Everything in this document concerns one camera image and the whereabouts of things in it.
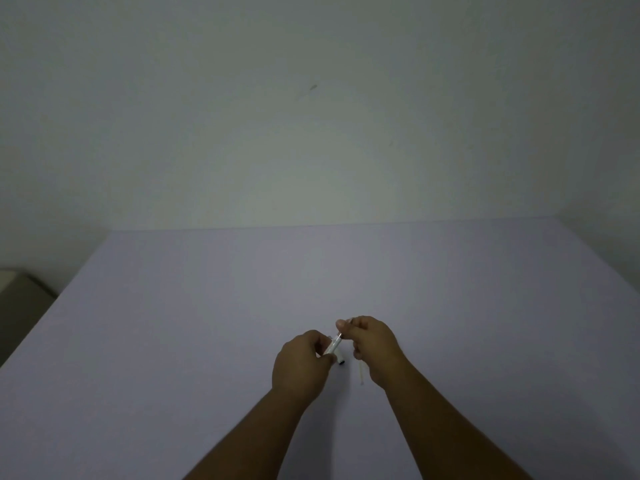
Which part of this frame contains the person's right hand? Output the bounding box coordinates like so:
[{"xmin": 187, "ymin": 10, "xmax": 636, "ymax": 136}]
[{"xmin": 336, "ymin": 316, "xmax": 407, "ymax": 391}]

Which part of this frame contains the person's left forearm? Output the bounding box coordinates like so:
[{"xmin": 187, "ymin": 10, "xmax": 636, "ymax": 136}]
[{"xmin": 182, "ymin": 387, "xmax": 312, "ymax": 480}]

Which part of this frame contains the person's right forearm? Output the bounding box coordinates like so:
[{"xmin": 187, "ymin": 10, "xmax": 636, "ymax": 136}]
[{"xmin": 383, "ymin": 359, "xmax": 535, "ymax": 480}]

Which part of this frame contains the person's left hand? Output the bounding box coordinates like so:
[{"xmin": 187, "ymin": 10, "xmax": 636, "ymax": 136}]
[{"xmin": 271, "ymin": 330, "xmax": 337, "ymax": 403}]

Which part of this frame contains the white pen with black tip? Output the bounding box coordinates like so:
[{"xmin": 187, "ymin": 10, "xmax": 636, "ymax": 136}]
[{"xmin": 324, "ymin": 333, "xmax": 347, "ymax": 367}]

